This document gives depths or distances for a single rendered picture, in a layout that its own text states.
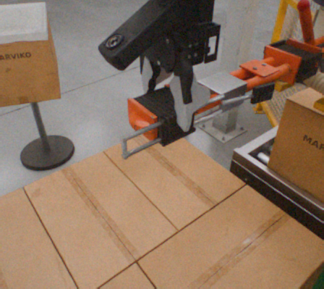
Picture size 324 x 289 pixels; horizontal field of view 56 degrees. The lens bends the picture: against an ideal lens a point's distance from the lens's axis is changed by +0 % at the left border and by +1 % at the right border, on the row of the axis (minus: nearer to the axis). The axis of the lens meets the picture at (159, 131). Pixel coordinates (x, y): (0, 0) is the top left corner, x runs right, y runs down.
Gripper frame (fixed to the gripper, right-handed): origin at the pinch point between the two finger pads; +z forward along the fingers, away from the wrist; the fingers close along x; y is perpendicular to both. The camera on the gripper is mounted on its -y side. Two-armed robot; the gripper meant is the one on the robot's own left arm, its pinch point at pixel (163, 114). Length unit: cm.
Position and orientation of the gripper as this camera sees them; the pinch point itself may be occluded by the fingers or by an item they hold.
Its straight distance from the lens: 49.0
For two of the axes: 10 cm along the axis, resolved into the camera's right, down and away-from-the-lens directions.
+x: -5.8, -4.9, 6.5
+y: 8.1, -3.5, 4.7
